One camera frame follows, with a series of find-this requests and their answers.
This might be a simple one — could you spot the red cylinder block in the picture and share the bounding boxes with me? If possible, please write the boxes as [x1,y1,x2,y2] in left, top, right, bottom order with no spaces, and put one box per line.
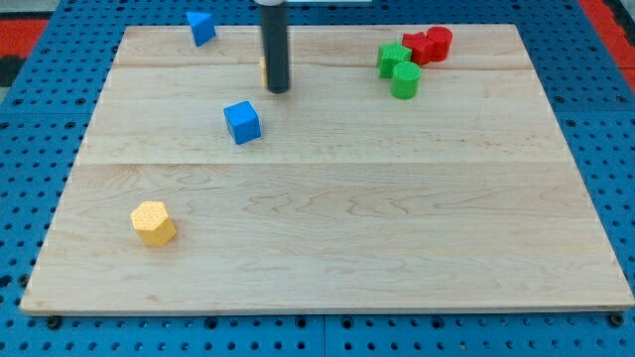
[427,26,453,62]

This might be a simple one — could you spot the green star block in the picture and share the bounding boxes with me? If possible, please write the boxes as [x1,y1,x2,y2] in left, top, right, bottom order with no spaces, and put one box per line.
[376,42,412,78]

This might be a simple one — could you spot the blue cube block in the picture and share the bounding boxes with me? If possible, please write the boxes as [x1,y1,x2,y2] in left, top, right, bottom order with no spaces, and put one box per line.
[223,101,262,145]

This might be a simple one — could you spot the yellow hexagon block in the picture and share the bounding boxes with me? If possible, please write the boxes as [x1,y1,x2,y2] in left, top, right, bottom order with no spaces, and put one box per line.
[130,201,177,247]

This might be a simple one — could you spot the light wooden board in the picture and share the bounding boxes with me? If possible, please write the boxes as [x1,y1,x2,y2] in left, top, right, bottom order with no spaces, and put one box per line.
[21,25,634,316]

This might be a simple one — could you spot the yellow heart block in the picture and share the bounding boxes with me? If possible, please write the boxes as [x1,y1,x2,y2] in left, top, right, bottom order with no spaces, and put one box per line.
[259,57,269,89]

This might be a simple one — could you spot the green cylinder block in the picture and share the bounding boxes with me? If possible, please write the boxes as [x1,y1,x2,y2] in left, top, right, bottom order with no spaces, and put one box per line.
[390,61,422,99]

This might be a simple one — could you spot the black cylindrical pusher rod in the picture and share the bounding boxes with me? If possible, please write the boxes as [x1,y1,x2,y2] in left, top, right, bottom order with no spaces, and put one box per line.
[257,0,291,94]

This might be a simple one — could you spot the red star block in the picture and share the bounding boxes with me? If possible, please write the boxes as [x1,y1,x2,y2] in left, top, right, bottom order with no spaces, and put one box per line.
[401,32,435,66]

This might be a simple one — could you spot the blue triangle block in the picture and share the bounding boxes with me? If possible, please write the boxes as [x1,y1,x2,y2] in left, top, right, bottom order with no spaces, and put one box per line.
[186,11,216,47]

